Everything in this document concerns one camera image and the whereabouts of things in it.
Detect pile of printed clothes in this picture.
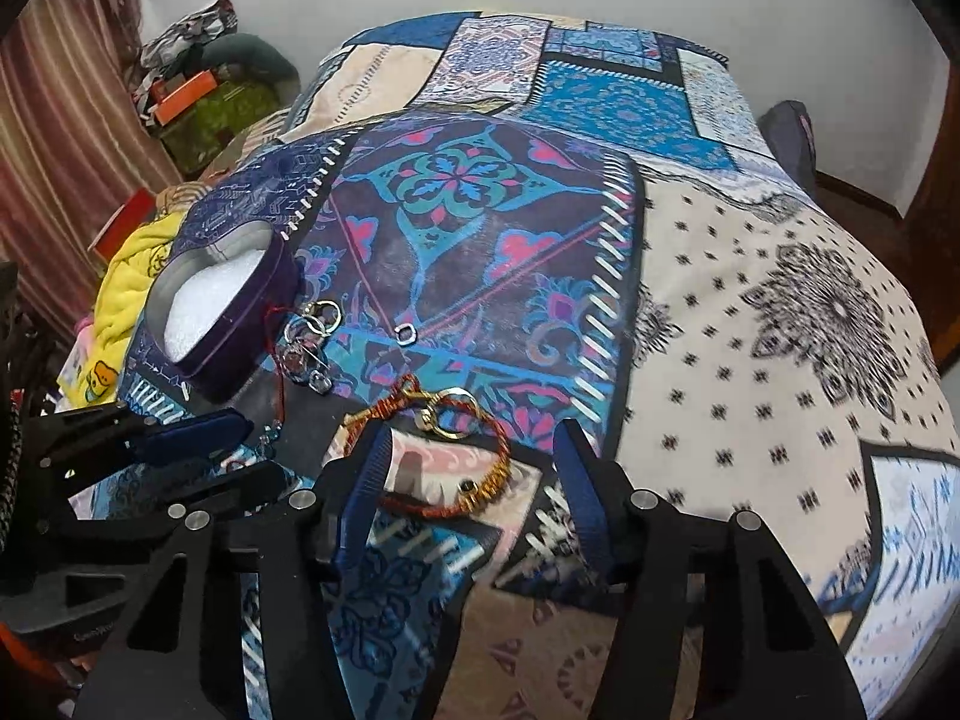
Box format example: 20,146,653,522
132,0,239,104

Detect purple heart-shaped tin box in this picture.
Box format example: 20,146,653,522
145,221,299,403

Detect yellow cartoon blanket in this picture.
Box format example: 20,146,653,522
57,211,185,408

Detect red string beaded bracelet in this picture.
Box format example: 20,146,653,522
224,302,298,473

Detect brown wooden door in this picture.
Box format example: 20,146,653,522
905,62,960,372

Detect red flat box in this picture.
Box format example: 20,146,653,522
88,188,156,263

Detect silver ring keychain cluster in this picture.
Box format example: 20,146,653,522
275,299,343,395

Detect red orange braided bracelet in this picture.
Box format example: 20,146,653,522
341,374,514,520

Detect grey purple backpack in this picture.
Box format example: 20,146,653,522
757,99,817,197

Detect green patterned storage box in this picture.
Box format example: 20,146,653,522
158,82,280,177

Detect patchwork patterned bedspread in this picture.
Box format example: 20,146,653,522
70,10,960,720

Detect orange shoe box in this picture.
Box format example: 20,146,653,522
155,70,218,125

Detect striped red brown curtain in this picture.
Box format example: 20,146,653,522
2,0,181,337

